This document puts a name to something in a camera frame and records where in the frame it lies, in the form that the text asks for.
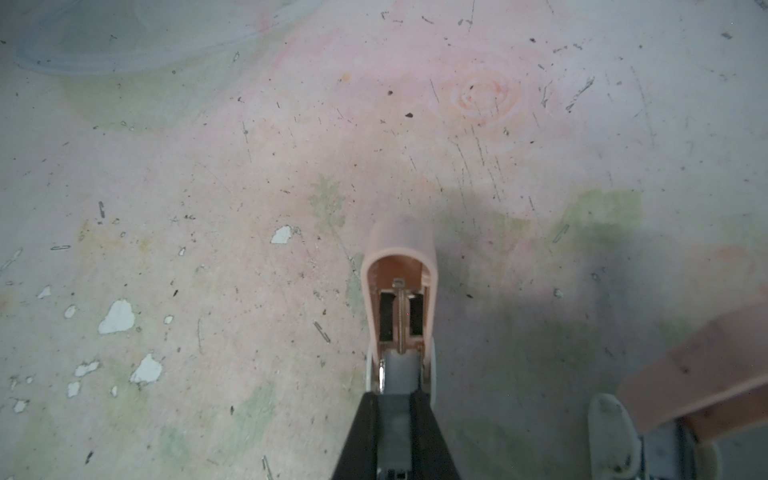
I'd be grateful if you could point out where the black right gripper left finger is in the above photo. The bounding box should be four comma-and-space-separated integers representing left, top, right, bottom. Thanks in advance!
331, 392, 379, 480

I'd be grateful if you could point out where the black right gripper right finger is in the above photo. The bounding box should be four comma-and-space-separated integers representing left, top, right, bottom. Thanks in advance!
410, 390, 461, 480

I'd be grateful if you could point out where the pink white stapler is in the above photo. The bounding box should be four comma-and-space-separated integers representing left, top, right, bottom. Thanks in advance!
360, 216, 438, 479
588, 303, 767, 479

